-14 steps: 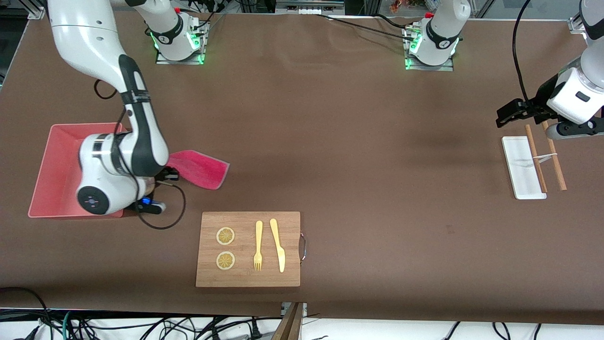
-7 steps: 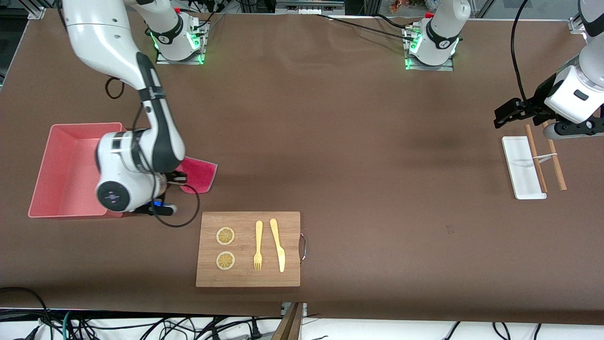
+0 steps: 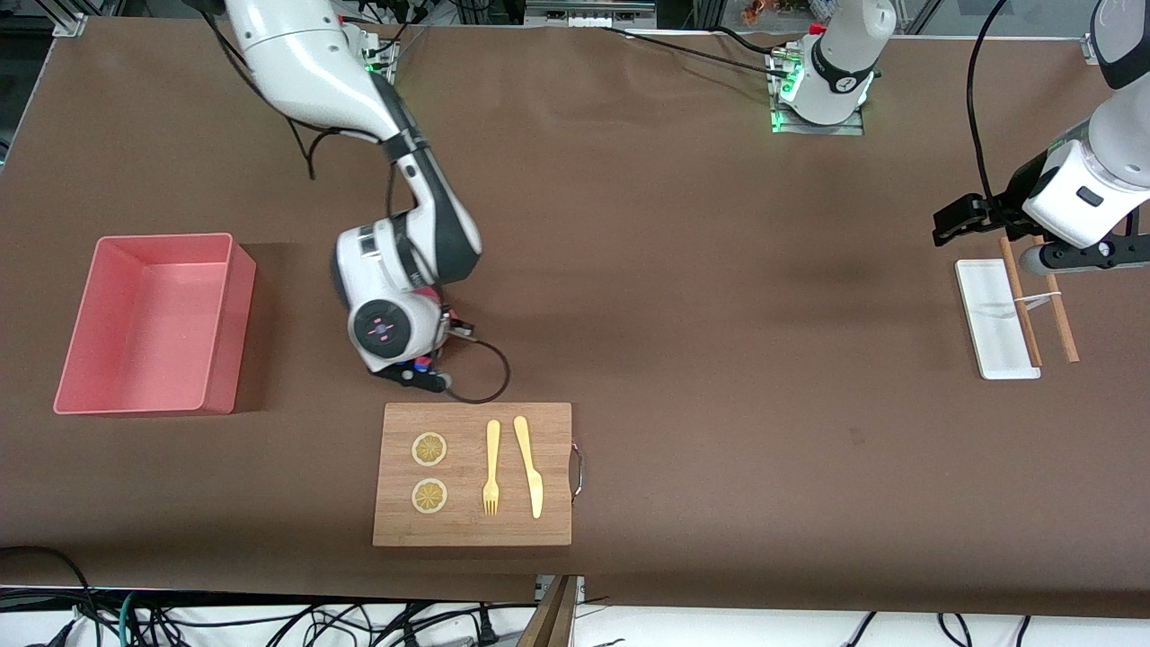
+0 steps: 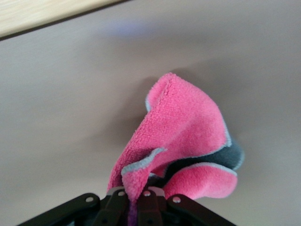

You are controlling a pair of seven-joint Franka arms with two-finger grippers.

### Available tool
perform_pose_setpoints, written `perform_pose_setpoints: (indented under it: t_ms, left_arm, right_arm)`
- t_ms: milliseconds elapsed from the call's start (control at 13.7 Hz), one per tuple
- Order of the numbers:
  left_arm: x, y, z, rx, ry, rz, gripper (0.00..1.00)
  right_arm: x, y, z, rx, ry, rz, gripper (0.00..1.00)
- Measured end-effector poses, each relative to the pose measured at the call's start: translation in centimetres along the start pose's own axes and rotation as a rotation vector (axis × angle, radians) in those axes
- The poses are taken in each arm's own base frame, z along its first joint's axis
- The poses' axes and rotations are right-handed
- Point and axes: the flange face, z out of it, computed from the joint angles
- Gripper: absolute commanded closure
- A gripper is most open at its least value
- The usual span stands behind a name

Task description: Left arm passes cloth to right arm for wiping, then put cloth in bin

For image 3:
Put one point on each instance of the small metal bracket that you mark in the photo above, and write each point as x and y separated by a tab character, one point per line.
579	589

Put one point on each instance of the brown wooden stick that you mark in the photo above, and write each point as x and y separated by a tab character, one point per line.
1033	341
1066	332

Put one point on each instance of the white rectangular tray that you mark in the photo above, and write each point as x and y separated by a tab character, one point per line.
988	341

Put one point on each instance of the thin white strip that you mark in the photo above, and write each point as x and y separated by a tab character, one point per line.
1047	297

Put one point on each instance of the yellow plastic knife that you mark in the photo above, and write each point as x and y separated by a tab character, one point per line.
528	467

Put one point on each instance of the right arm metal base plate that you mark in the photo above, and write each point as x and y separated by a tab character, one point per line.
386	56

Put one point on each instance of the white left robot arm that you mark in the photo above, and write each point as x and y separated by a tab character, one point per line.
844	54

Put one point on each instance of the black power plug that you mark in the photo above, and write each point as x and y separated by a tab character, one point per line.
487	631

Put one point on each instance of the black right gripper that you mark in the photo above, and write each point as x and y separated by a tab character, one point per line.
465	325

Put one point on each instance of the wooden cutting board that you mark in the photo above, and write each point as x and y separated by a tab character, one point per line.
463	467

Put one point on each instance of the lemon slice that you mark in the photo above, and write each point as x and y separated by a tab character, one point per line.
429	449
429	496

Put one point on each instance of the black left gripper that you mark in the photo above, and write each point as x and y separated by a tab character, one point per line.
1012	199

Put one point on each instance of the yellow plastic fork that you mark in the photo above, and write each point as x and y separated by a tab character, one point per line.
492	449

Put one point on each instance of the pink plastic bin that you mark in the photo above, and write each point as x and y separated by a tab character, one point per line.
144	332

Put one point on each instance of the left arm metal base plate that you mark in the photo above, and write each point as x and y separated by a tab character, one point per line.
853	128

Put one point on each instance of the grey power strip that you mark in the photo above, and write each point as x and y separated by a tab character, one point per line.
588	11

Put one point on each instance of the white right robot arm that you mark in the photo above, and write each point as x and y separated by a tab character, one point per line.
305	72

